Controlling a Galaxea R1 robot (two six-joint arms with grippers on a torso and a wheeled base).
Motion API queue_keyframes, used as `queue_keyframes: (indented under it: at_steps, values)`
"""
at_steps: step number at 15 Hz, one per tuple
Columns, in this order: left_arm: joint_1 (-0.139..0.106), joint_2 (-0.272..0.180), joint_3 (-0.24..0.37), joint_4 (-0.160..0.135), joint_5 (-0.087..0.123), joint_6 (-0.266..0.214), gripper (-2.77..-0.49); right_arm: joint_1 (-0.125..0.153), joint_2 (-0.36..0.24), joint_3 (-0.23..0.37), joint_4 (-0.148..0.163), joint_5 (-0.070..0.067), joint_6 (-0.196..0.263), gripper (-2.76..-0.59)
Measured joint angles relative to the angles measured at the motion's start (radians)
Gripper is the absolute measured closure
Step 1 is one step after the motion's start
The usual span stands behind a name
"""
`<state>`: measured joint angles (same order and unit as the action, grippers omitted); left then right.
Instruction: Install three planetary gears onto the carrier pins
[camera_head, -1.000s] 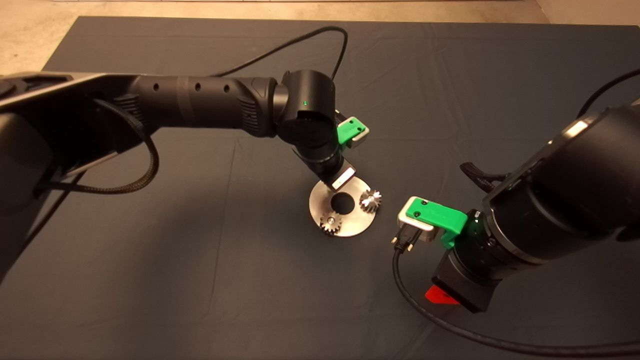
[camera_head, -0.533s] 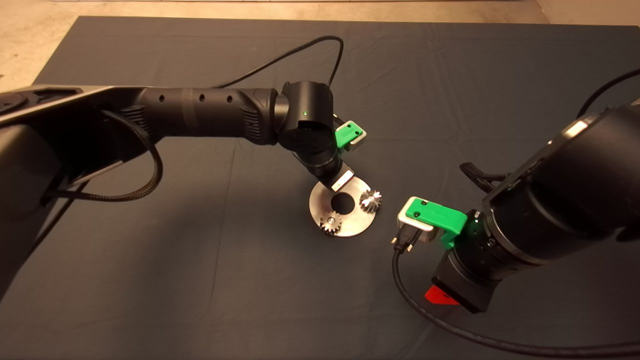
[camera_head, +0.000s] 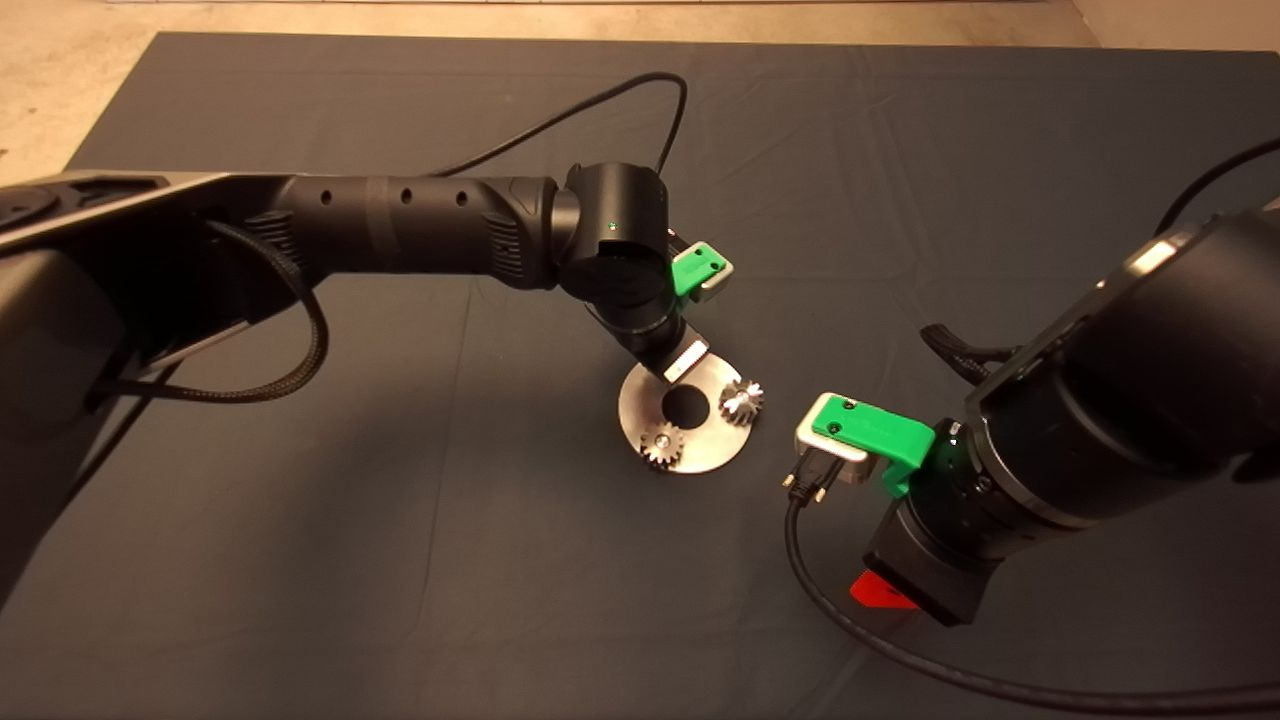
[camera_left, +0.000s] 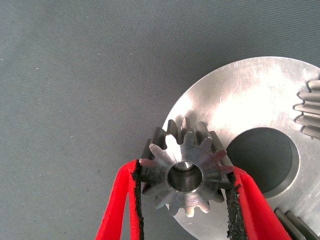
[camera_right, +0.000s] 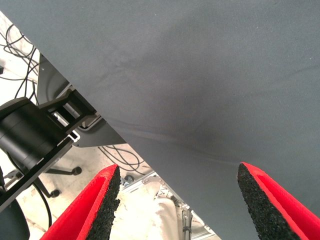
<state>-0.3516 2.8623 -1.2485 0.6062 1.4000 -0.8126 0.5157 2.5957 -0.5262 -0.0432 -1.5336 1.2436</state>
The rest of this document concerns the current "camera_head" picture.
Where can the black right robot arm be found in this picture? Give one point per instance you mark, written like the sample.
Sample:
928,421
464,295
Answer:
1150,400

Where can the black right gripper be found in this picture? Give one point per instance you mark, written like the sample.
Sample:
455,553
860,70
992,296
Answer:
930,565

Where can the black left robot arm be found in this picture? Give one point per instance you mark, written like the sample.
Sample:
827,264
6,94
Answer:
420,225

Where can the dark grey table cloth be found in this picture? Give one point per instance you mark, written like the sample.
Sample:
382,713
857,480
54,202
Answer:
800,150

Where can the right green camera mount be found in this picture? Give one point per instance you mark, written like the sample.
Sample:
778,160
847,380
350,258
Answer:
880,428

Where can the round metal carrier plate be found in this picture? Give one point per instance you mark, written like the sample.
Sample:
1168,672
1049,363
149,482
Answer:
700,445

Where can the right silver camera box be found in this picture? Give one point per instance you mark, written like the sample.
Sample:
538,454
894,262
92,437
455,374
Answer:
828,448

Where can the left silver camera box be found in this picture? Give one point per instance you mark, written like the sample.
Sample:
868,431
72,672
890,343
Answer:
718,282

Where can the silver camera box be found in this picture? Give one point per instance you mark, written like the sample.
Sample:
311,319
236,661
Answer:
718,282
828,448

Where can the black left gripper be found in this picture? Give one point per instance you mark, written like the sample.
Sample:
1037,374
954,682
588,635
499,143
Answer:
670,350

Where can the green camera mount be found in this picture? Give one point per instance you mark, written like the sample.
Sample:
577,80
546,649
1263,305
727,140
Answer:
695,268
880,428

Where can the left green camera mount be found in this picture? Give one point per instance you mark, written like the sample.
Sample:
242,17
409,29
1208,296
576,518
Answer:
695,268

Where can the steel planetary gear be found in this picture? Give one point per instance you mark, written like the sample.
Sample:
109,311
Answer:
741,399
661,446

